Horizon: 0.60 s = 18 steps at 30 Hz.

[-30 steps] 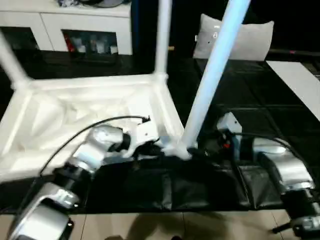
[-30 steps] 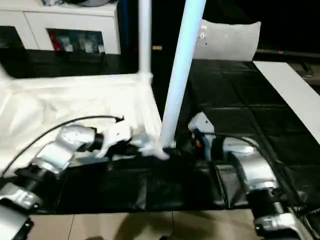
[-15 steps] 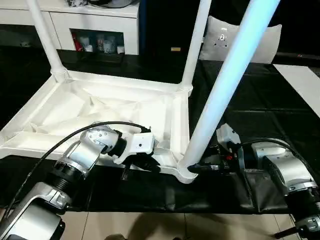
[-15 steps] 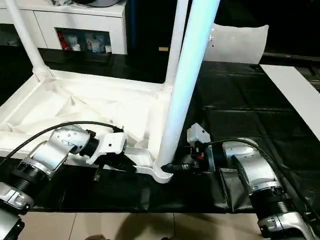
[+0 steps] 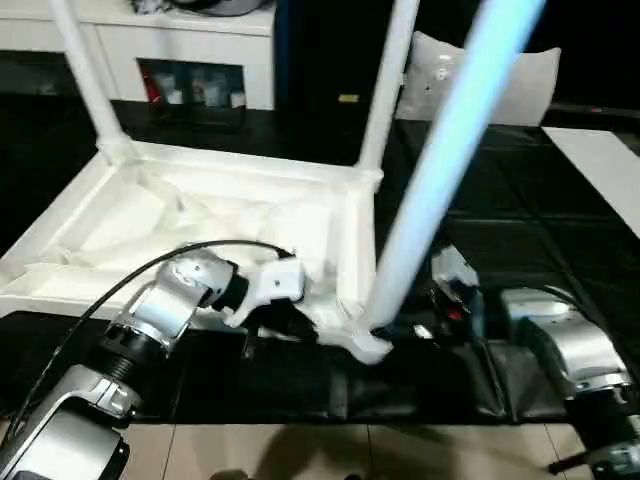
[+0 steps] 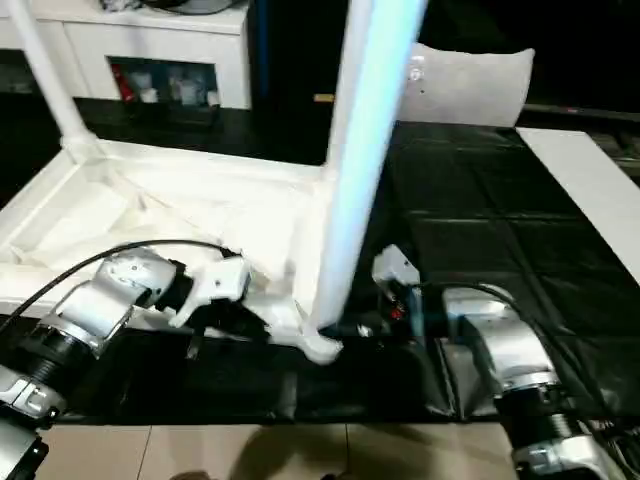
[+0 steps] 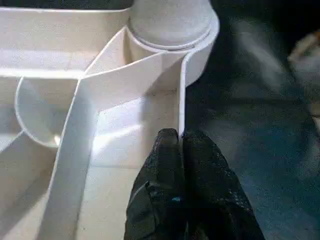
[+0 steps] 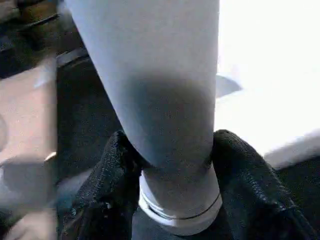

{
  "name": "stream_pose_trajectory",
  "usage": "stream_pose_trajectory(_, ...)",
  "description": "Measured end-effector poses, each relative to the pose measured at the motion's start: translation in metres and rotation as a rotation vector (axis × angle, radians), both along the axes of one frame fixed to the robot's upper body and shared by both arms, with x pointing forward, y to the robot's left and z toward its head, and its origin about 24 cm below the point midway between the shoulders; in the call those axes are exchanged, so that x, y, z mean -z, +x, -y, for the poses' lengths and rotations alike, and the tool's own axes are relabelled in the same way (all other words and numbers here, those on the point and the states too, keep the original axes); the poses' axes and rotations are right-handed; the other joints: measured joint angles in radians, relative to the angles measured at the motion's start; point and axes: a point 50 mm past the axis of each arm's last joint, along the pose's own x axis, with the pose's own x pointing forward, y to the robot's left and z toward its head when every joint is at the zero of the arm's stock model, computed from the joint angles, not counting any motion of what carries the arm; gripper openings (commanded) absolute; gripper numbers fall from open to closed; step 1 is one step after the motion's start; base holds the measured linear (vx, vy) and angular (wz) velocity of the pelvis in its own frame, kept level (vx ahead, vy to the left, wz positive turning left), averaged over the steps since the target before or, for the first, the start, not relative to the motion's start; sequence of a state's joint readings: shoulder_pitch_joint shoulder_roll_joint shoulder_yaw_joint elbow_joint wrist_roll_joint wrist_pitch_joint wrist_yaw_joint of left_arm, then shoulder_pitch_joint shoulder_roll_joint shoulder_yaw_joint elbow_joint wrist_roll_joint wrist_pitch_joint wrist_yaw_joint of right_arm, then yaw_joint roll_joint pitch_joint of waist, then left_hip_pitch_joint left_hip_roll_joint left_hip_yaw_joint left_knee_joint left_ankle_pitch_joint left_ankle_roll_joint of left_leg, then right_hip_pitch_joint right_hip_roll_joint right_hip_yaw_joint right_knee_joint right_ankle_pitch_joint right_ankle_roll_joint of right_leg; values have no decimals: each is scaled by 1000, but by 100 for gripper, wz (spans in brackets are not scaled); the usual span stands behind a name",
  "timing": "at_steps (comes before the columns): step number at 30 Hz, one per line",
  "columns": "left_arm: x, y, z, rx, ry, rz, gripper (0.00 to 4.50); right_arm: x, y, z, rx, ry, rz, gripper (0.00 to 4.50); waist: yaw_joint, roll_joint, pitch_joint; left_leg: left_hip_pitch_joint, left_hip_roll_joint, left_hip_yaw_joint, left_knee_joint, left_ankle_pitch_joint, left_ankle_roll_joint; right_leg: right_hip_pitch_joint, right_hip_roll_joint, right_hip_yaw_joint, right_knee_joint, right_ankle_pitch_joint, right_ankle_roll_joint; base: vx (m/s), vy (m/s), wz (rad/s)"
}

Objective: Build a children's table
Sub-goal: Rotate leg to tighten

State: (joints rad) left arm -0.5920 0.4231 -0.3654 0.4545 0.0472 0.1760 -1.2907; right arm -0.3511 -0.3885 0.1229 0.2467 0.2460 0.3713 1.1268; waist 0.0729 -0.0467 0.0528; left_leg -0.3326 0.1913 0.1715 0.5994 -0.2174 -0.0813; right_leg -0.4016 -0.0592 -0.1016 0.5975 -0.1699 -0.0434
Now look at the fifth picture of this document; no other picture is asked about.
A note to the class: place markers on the white plastic table top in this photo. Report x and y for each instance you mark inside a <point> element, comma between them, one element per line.
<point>200,210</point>

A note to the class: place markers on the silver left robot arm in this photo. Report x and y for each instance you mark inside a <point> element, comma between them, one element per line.
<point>170,300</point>

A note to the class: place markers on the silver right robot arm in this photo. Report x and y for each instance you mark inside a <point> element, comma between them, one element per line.
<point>575,340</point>

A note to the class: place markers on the black quilted mat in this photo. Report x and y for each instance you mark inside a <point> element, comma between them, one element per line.
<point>525,200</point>

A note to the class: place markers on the black metal stand leg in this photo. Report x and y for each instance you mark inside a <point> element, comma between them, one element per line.
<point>567,462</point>

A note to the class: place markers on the white flat panel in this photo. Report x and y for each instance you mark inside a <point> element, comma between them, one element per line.
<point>600,170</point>

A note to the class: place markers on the grey cushion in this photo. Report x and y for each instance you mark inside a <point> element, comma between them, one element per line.
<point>520,85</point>

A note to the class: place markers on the black bar with red mark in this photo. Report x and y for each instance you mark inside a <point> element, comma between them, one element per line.
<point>595,111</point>

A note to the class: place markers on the black cabinet with gold label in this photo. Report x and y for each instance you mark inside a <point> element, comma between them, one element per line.
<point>320,60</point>

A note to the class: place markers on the grey helmet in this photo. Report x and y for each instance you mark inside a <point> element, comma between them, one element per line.
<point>225,5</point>

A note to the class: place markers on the white sideboard with glass doors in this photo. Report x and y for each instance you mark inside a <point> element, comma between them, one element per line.
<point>125,40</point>

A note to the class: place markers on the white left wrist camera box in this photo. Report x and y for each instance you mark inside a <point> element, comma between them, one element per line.
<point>275,285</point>

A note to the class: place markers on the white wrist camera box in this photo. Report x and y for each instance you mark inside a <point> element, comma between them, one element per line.
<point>275,285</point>
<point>457,270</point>

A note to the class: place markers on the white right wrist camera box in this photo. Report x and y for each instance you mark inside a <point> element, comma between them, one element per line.
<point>457,270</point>

